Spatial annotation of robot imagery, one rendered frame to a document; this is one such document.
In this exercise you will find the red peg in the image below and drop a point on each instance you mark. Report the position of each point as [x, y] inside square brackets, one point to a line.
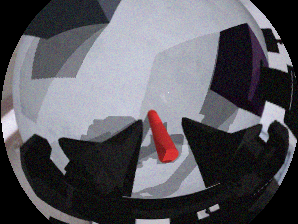
[165, 148]

